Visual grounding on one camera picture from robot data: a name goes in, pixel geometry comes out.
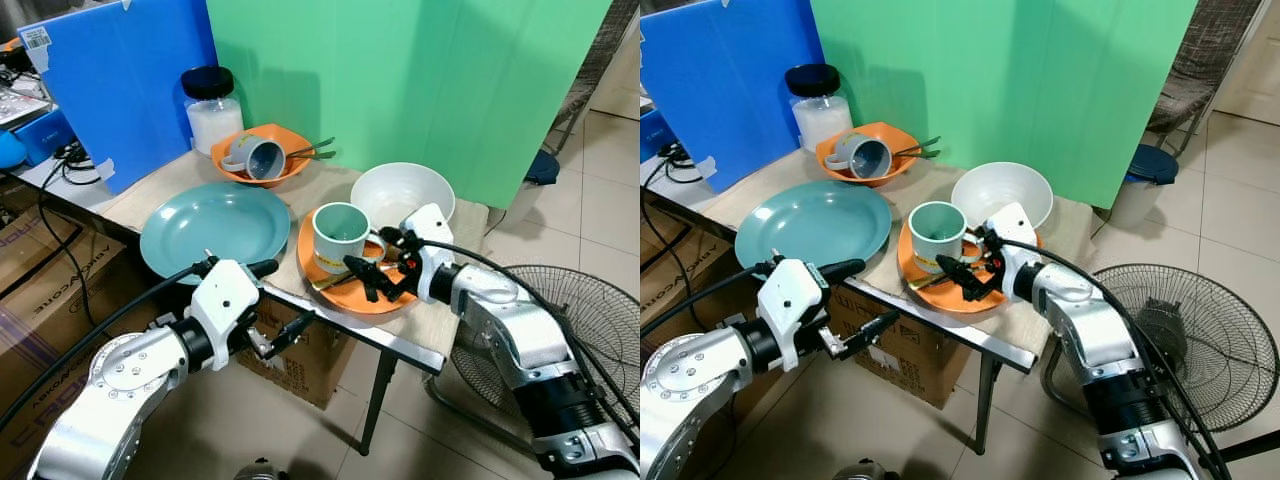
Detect orange bowl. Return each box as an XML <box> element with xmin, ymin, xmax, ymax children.
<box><xmin>815</xmin><ymin>121</ymin><xmax>922</xmax><ymax>188</ymax></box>
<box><xmin>210</xmin><ymin>123</ymin><xmax>314</xmax><ymax>189</ymax></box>

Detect grey-blue mug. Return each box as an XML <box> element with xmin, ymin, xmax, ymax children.
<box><xmin>825</xmin><ymin>131</ymin><xmax>894</xmax><ymax>182</ymax></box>
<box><xmin>220</xmin><ymin>133</ymin><xmax>288</xmax><ymax>183</ymax></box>

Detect grey fabric chair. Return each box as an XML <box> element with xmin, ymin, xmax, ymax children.
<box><xmin>1143</xmin><ymin>0</ymin><xmax>1267</xmax><ymax>153</ymax></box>
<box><xmin>545</xmin><ymin>0</ymin><xmax>641</xmax><ymax>153</ymax></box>

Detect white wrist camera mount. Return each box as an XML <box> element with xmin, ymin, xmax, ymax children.
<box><xmin>399</xmin><ymin>202</ymin><xmax>457</xmax><ymax>303</ymax></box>
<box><xmin>984</xmin><ymin>202</ymin><xmax>1042</xmax><ymax>303</ymax></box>
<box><xmin>187</xmin><ymin>259</ymin><xmax>264</xmax><ymax>344</ymax></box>
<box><xmin>756</xmin><ymin>257</ymin><xmax>832</xmax><ymax>372</ymax></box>

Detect light green mug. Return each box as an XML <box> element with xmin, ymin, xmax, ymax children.
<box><xmin>311</xmin><ymin>201</ymin><xmax>374</xmax><ymax>276</ymax></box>
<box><xmin>907</xmin><ymin>200</ymin><xmax>970</xmax><ymax>275</ymax></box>

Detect blue plastic board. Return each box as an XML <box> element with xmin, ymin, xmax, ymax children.
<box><xmin>17</xmin><ymin>0</ymin><xmax>218</xmax><ymax>196</ymax></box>
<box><xmin>640</xmin><ymin>0</ymin><xmax>832</xmax><ymax>193</ymax></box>

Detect small cardboard box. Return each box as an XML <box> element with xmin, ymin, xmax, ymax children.
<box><xmin>234</xmin><ymin>295</ymin><xmax>358</xmax><ymax>411</ymax></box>
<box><xmin>828</xmin><ymin>285</ymin><xmax>987</xmax><ymax>410</ymax></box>

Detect teal plate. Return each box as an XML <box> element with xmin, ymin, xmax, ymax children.
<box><xmin>139</xmin><ymin>181</ymin><xmax>293</xmax><ymax>288</ymax></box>
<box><xmin>734</xmin><ymin>180</ymin><xmax>893</xmax><ymax>287</ymax></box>

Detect orange plate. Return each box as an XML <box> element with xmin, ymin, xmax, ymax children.
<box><xmin>296</xmin><ymin>205</ymin><xmax>422</xmax><ymax>317</ymax></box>
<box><xmin>896</xmin><ymin>213</ymin><xmax>1043</xmax><ymax>315</ymax></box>

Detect green plastic board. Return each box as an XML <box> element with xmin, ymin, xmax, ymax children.
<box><xmin>809</xmin><ymin>0</ymin><xmax>1199</xmax><ymax>212</ymax></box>
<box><xmin>206</xmin><ymin>0</ymin><xmax>614</xmax><ymax>212</ymax></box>

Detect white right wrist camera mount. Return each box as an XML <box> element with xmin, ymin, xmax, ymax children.
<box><xmin>399</xmin><ymin>202</ymin><xmax>457</xmax><ymax>303</ymax></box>
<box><xmin>984</xmin><ymin>202</ymin><xmax>1042</xmax><ymax>303</ymax></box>

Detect white bin with blue lid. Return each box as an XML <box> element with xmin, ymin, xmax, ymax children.
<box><xmin>1108</xmin><ymin>143</ymin><xmax>1182</xmax><ymax>228</ymax></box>
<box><xmin>503</xmin><ymin>149</ymin><xmax>562</xmax><ymax>227</ymax></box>

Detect black table leg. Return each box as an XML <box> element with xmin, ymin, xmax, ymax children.
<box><xmin>967</xmin><ymin>350</ymin><xmax>1005</xmax><ymax>457</ymax></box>
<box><xmin>357</xmin><ymin>350</ymin><xmax>402</xmax><ymax>457</ymax></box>

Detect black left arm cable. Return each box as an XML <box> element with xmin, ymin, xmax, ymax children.
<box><xmin>640</xmin><ymin>262</ymin><xmax>779</xmax><ymax>339</ymax></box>
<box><xmin>0</xmin><ymin>260</ymin><xmax>217</xmax><ymax>433</ymax></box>

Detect large printed cardboard box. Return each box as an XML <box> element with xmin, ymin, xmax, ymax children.
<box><xmin>640</xmin><ymin>215</ymin><xmax>751</xmax><ymax>346</ymax></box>
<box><xmin>0</xmin><ymin>203</ymin><xmax>161</xmax><ymax>473</ymax></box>

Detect blue plastic case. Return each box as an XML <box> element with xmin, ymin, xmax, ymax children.
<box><xmin>13</xmin><ymin>107</ymin><xmax>77</xmax><ymax>167</ymax></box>
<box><xmin>640</xmin><ymin>107</ymin><xmax>673</xmax><ymax>153</ymax></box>

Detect black floor fan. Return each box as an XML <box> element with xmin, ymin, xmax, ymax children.
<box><xmin>424</xmin><ymin>264</ymin><xmax>641</xmax><ymax>433</ymax></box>
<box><xmin>1040</xmin><ymin>261</ymin><xmax>1280</xmax><ymax>465</ymax></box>

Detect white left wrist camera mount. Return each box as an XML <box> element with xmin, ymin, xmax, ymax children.
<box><xmin>187</xmin><ymin>259</ymin><xmax>264</xmax><ymax>344</ymax></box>
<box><xmin>756</xmin><ymin>257</ymin><xmax>832</xmax><ymax>372</ymax></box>

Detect white bowl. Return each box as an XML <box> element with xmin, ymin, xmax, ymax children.
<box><xmin>950</xmin><ymin>161</ymin><xmax>1055</xmax><ymax>234</ymax></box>
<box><xmin>349</xmin><ymin>161</ymin><xmax>458</xmax><ymax>234</ymax></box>

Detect glass jar with black lid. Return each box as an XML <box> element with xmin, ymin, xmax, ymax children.
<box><xmin>784</xmin><ymin>63</ymin><xmax>855</xmax><ymax>154</ymax></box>
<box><xmin>180</xmin><ymin>65</ymin><xmax>245</xmax><ymax>157</ymax></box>

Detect black power cable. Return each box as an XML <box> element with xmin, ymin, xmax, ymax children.
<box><xmin>655</xmin><ymin>142</ymin><xmax>711</xmax><ymax>331</ymax></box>
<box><xmin>36</xmin><ymin>140</ymin><xmax>103</xmax><ymax>333</ymax></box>

